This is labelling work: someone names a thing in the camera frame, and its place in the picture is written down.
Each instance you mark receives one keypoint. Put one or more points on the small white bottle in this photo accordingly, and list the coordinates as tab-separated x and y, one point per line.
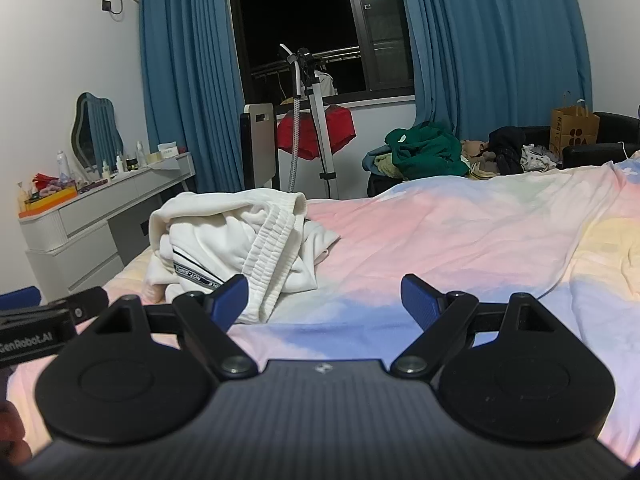
120	164

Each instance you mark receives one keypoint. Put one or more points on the patterned white cloth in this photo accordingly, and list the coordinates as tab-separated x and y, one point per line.
537	157

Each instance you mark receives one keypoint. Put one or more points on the tissue box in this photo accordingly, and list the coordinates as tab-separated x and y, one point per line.
168	150

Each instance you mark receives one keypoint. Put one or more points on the garment steamer stand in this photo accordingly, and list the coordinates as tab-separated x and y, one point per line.
320	130

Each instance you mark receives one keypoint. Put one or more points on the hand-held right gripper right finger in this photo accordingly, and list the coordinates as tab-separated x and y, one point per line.
417	302

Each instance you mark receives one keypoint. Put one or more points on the wavy mirror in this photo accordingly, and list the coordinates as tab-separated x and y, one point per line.
95	130

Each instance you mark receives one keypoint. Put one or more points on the red garment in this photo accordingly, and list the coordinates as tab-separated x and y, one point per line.
341	130

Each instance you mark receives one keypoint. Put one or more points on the light blue and yellow clothes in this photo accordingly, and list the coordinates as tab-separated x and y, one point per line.
382	162

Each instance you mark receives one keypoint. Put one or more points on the white hanging shirt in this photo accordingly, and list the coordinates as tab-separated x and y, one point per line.
327	84

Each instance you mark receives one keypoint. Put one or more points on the blue curtain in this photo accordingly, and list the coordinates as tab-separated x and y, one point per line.
490	35
190	85

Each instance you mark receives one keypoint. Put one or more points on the white pants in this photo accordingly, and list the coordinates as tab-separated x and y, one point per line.
215	230

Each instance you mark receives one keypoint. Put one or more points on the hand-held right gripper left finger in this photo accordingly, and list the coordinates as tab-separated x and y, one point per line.
230	301

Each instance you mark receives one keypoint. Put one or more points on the white dressing table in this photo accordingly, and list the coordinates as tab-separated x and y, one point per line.
95	210

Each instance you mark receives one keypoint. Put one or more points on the green garment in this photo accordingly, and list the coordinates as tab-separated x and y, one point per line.
425	152

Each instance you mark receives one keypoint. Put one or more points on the clear spray bottle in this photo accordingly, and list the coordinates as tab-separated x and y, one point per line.
62	167

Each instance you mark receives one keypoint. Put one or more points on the metal balcony railing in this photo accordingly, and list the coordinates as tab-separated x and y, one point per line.
340	52

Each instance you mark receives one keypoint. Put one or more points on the brown paper bag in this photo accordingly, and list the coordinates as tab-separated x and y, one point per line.
570	130

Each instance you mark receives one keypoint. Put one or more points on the orange box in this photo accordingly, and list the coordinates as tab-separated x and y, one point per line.
55	196

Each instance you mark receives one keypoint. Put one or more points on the black sofa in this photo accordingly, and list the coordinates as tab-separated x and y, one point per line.
617	130

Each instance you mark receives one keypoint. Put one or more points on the black air conditioner outlet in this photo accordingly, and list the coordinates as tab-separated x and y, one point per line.
107	6

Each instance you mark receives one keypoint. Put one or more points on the person's left hand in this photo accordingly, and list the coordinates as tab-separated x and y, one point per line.
12	435

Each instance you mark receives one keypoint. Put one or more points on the beige clothes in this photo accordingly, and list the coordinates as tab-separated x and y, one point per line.
475	150

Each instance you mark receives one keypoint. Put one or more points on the black clothes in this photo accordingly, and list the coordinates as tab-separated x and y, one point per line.
505	145

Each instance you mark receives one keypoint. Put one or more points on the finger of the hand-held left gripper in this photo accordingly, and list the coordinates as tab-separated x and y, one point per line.
20	298
85	305

